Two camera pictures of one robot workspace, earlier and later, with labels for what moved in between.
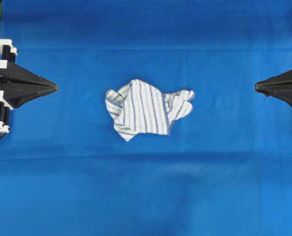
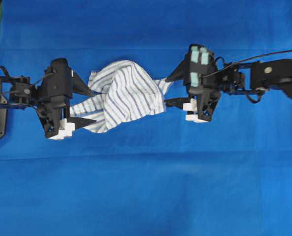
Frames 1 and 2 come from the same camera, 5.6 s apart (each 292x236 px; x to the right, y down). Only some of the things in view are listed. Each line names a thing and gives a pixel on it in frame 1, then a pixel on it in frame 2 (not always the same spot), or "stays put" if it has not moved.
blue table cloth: [232, 166] stays put
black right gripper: [291, 81] to [200, 72]
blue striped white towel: [139, 107] to [122, 91]
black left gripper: [16, 95] to [52, 104]
